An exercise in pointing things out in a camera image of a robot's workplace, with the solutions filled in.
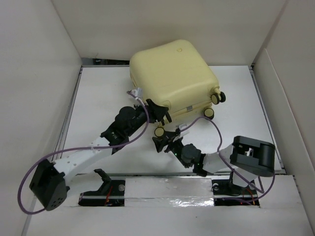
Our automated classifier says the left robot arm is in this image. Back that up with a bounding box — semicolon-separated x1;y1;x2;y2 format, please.
30;97;171;211

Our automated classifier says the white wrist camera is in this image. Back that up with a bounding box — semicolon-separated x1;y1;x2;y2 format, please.
127;88;143;99
176;123;189;138

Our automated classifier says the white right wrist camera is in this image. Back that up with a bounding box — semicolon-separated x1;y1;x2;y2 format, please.
176;123;189;138

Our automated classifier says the metal table rail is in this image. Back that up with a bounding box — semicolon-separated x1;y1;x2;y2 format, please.
31;171;261;200

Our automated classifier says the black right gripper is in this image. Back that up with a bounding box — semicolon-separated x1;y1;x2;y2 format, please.
153;130;189;168

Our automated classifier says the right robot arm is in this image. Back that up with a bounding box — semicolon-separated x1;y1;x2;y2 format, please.
152;127;275;193

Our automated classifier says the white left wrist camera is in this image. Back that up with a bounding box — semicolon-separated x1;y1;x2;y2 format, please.
127;88;143;99

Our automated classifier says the yellow suitcase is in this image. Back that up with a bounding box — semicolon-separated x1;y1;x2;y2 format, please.
129;39;226;127

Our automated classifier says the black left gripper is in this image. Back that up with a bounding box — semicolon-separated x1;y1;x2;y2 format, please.
126;99;167;137

